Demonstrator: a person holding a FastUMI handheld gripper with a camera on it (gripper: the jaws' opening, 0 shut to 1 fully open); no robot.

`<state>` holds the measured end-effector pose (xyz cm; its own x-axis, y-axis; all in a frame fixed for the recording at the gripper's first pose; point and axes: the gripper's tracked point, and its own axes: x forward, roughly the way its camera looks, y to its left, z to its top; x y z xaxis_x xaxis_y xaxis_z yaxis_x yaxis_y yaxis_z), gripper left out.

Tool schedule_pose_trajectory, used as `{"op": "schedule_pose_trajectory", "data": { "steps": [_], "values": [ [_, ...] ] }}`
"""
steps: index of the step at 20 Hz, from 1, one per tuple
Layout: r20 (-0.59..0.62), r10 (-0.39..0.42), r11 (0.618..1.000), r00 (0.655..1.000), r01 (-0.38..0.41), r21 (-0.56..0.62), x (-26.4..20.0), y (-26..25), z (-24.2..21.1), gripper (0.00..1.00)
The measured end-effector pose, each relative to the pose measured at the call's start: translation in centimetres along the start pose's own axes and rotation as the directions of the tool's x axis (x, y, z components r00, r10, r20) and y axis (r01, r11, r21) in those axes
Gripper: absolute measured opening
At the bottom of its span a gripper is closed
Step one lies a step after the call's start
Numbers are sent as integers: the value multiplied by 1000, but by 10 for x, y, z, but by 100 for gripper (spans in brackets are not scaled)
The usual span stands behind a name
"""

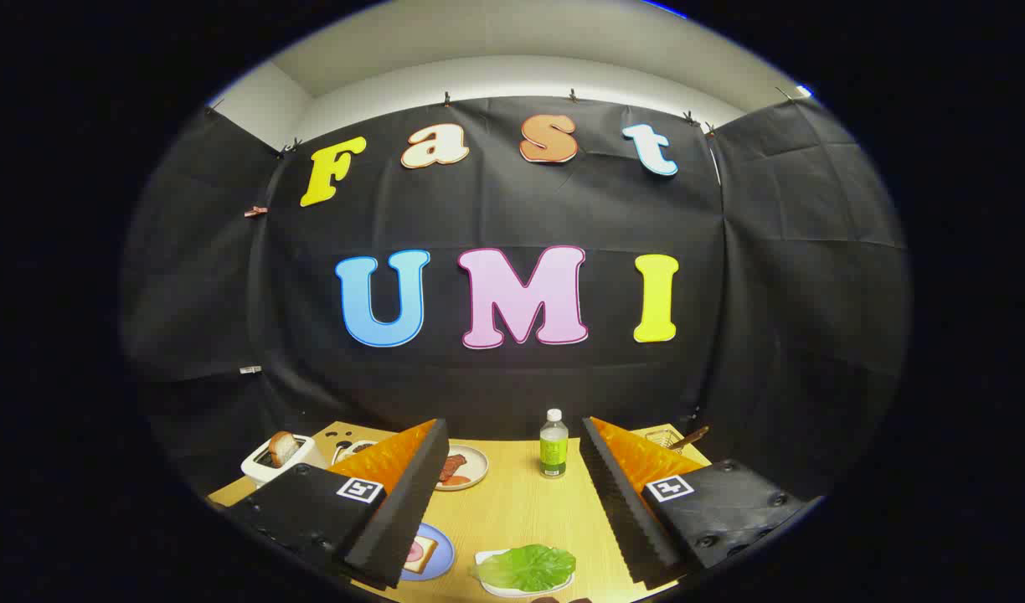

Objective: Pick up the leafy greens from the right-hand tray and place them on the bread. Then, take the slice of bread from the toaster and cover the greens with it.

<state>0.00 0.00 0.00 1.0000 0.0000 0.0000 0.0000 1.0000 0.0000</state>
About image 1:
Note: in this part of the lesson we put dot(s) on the toasted bread slice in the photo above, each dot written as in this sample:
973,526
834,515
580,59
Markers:
283,449

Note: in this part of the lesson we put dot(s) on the white round plate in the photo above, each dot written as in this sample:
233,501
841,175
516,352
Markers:
476,463

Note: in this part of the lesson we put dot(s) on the white square plate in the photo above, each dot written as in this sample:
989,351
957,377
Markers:
512,591

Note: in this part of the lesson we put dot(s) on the green lettuce leaf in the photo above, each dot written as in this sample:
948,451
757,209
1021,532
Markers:
525,568

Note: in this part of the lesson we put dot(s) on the blue round plate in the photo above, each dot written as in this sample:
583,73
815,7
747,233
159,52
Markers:
444,553

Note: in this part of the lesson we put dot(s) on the white divided dish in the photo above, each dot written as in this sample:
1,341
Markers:
349,449

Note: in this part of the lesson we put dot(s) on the bread slice with ham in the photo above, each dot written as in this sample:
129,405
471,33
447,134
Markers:
427,553

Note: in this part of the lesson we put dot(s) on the brown meat slices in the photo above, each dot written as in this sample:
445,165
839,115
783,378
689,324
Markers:
452,466

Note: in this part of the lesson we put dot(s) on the orange tomato slice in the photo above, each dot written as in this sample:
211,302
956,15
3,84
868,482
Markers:
456,481

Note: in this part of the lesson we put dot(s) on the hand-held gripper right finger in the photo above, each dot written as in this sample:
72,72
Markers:
625,511

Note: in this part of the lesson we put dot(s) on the white toaster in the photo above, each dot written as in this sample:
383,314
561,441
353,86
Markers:
257,471

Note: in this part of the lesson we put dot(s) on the black backdrop cloth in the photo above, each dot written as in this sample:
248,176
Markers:
512,209

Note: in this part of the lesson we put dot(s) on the pink ham slice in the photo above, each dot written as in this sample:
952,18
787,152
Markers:
415,553

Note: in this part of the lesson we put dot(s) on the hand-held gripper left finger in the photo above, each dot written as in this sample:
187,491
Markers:
404,511

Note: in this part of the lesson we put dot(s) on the green label water bottle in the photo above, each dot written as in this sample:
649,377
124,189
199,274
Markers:
553,452

